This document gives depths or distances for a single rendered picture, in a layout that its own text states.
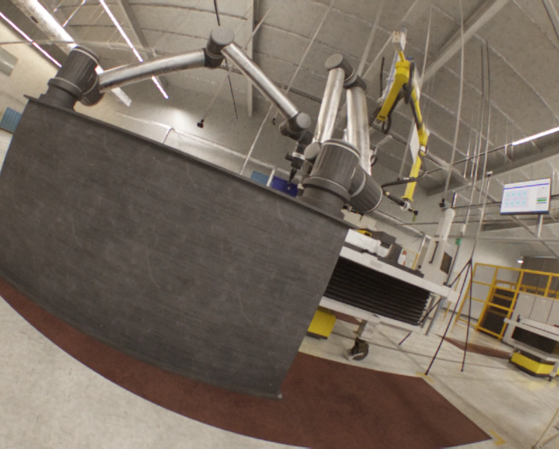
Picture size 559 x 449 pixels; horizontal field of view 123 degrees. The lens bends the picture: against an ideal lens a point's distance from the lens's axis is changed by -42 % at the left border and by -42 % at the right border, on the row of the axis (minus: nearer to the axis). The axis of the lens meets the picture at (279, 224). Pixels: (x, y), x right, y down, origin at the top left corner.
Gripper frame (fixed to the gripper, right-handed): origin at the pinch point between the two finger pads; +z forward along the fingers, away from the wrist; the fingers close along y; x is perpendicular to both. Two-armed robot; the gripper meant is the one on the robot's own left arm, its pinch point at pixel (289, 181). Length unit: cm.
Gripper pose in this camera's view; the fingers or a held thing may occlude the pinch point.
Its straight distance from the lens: 176.3
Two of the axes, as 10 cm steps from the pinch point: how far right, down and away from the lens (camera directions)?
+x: -9.3, -3.7, -0.5
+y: -0.7, 0.2, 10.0
